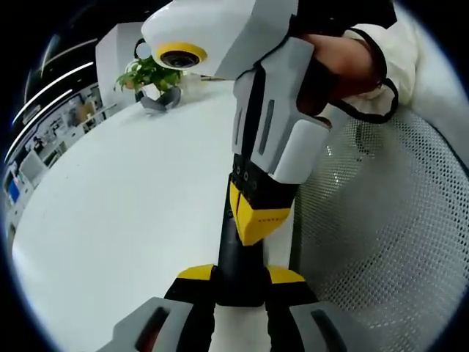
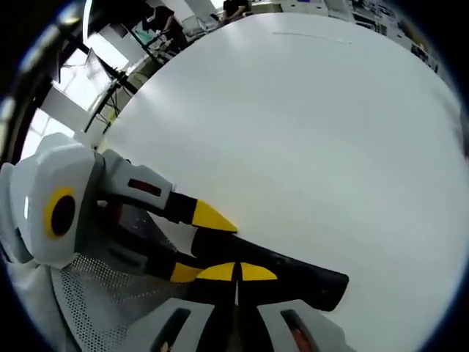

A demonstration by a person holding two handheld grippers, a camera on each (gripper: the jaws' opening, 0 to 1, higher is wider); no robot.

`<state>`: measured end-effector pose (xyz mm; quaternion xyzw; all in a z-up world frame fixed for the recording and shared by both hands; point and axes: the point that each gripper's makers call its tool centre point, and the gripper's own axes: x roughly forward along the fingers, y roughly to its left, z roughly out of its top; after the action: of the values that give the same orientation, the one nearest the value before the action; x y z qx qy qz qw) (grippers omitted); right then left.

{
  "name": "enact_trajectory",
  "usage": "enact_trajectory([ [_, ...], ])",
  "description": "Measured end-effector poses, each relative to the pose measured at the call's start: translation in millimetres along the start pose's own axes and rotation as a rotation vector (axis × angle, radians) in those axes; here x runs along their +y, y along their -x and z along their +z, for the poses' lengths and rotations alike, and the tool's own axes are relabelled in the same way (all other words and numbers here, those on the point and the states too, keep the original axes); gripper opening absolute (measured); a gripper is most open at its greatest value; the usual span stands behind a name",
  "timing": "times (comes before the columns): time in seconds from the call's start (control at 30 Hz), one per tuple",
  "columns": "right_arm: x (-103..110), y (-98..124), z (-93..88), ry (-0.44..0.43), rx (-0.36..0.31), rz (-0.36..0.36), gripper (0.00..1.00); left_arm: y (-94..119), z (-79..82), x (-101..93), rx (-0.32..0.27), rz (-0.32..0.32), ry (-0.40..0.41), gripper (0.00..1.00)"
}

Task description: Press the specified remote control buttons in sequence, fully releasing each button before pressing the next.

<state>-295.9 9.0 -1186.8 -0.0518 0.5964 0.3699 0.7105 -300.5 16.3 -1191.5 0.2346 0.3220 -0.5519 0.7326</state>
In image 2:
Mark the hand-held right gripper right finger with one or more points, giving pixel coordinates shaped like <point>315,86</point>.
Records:
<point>264,293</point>

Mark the grey mesh chair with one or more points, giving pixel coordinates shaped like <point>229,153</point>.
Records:
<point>110,304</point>

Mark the black tripod stand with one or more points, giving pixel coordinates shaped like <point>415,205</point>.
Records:
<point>113,80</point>

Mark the black remote control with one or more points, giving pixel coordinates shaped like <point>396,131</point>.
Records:
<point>293,278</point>

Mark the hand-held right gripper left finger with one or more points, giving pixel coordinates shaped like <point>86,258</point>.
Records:
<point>205,293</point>

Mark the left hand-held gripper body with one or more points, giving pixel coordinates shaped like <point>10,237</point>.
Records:
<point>44,183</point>

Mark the person's white garment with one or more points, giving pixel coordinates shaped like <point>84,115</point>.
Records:
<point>36,311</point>

